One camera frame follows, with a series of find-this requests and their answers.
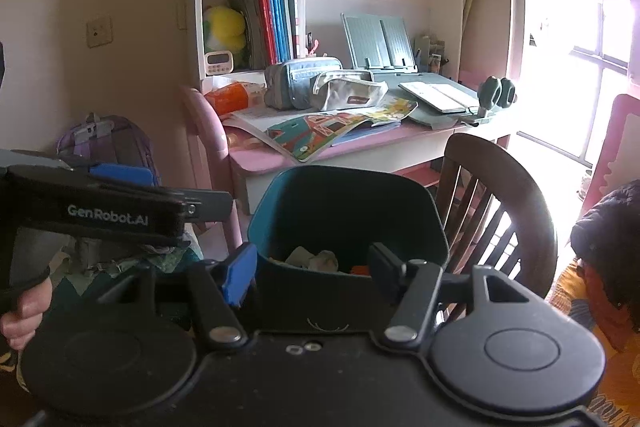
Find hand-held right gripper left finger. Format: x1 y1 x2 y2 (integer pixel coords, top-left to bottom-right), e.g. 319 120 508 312
95 242 259 350

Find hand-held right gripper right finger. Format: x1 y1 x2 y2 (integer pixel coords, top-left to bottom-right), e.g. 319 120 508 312
367 242 530 345

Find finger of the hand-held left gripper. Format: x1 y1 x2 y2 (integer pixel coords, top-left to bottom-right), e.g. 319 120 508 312
75 162 155 188
169 188 235 224

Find teal trash bin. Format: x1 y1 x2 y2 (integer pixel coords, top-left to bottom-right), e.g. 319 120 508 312
247 164 449 334

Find person's left hand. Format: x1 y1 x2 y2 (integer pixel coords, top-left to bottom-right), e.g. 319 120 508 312
0 278 54 354

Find grey purple backpack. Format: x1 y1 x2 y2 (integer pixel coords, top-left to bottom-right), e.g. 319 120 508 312
55 111 162 188

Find crumpled white tissue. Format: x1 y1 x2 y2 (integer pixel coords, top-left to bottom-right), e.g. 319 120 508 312
307 250 342 274

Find crumpled grey paper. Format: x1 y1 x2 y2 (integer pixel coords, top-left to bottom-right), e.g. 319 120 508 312
284 246 317 269

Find teal white zigzag quilt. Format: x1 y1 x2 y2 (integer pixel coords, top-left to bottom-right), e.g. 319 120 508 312
47 229 207 333

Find white paper pad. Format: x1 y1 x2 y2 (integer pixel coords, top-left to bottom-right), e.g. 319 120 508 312
221 106 282 144

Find orange snack packet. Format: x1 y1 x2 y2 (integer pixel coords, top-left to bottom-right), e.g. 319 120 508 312
203 79 269 118

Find pink desk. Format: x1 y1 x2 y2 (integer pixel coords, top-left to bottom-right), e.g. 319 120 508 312
221 106 517 219

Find blue flat book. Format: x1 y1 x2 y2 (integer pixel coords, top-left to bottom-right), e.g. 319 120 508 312
329 119 404 146

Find colourful picture book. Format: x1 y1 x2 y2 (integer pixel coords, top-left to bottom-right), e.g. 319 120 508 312
266 99 419 164

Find white digital timer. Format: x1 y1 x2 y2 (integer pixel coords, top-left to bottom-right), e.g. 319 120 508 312
203 50 235 76

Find blue grey pencil case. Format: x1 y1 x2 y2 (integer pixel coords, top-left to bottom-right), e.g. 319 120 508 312
263 55 344 111

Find dark wooden chair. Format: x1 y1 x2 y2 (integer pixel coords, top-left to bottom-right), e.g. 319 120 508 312
434 132 559 324

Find beige pencil case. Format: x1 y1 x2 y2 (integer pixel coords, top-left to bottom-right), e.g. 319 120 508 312
308 70 390 114

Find open white book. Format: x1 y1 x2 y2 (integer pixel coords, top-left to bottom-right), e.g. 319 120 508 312
399 80 479 114

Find grey striped booklets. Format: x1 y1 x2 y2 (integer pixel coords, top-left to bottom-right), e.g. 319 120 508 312
226 0 272 71

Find yellow plush toy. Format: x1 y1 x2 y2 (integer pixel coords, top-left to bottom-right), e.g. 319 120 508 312
202 5 249 56

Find row of red blue folders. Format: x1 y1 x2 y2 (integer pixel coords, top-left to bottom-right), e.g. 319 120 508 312
236 0 307 66

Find desk pen holder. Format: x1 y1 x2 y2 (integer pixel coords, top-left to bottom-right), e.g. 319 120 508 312
414 34 449 76

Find grey book stand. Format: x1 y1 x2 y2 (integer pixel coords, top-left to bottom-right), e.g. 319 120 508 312
341 12 419 74

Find black jacket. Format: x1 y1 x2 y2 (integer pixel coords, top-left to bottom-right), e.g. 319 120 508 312
569 178 640 354

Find pink board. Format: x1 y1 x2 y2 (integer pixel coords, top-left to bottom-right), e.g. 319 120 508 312
581 93 640 219

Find window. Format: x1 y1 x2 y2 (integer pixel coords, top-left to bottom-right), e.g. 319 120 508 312
514 0 640 168

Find orange patterned blanket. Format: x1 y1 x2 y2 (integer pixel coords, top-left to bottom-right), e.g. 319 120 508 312
549 257 640 427

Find beige wall socket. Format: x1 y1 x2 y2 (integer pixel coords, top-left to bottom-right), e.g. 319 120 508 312
85 15 114 50

